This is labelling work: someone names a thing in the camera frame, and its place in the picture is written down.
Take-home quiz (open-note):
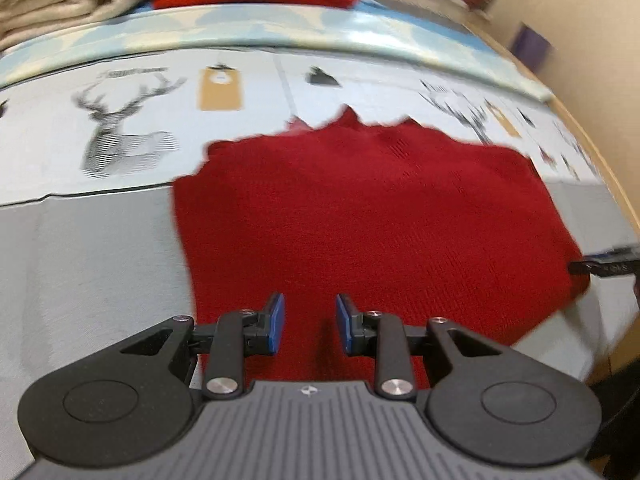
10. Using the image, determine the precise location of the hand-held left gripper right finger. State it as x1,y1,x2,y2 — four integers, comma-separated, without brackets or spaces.
335,293,507,402

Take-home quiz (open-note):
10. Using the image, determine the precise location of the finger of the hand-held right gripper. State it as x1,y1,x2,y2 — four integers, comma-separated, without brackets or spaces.
570,244,640,279

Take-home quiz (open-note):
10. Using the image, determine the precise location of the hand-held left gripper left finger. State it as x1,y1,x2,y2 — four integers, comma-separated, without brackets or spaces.
119,292,286,402

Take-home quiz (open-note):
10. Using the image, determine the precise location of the red knit sweater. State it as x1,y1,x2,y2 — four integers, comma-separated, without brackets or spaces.
172,105,592,392

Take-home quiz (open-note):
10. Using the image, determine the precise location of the printed grey bed sheet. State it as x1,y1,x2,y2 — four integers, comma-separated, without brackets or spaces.
0,45,640,480

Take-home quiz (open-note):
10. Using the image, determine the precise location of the purple box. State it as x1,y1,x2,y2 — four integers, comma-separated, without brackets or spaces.
509,22,554,75

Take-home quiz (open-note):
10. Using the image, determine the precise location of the light blue patterned quilt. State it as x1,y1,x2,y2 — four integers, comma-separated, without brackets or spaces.
0,0,554,104

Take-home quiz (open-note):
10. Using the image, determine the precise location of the folded cream blanket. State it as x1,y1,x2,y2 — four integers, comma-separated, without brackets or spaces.
0,0,152,53

